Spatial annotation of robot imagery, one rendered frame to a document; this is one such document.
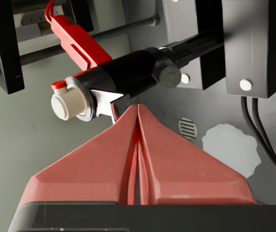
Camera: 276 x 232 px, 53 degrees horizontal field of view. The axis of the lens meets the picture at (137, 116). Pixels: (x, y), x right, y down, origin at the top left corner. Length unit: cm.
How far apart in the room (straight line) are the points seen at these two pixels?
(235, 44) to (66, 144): 35
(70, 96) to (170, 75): 6
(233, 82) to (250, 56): 3
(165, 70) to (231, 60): 10
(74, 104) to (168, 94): 39
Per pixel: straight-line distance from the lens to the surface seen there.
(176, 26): 28
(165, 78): 17
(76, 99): 16
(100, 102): 15
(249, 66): 25
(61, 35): 21
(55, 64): 47
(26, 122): 47
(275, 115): 44
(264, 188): 52
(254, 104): 27
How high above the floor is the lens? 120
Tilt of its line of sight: 36 degrees down
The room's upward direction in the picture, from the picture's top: 120 degrees counter-clockwise
